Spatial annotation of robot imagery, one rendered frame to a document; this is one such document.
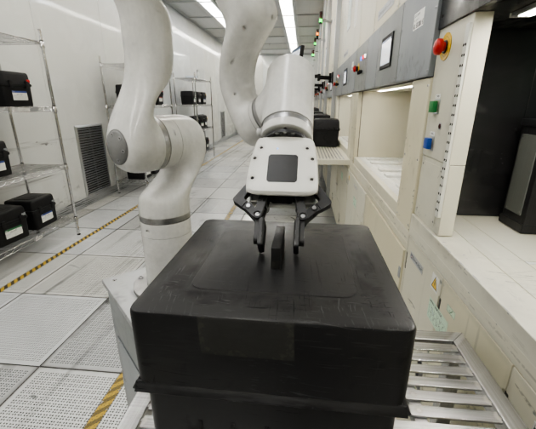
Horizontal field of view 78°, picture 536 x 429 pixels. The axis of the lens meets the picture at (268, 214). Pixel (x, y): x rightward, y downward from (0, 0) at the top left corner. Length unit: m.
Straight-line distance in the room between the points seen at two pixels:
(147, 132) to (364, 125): 1.90
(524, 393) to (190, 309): 0.55
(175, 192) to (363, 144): 1.83
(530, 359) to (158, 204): 0.73
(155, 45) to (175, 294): 0.53
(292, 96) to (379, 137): 1.96
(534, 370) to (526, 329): 0.06
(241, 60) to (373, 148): 1.92
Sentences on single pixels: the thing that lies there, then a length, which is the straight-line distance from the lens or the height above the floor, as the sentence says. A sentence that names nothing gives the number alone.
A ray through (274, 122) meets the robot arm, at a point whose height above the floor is 1.18.
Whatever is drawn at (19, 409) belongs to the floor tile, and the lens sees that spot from 1.91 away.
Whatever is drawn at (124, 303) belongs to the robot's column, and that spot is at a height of 0.76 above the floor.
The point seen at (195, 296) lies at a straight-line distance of 0.38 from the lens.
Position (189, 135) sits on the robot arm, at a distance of 0.80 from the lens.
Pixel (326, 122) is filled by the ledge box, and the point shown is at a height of 1.03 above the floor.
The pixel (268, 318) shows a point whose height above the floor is 1.01.
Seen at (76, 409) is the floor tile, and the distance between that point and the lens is 1.79.
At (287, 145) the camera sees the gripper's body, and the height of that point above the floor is 1.15.
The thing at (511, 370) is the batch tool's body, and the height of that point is 0.78.
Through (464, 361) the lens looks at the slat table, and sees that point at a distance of 0.76.
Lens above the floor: 1.21
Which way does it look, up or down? 19 degrees down
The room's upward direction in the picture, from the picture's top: straight up
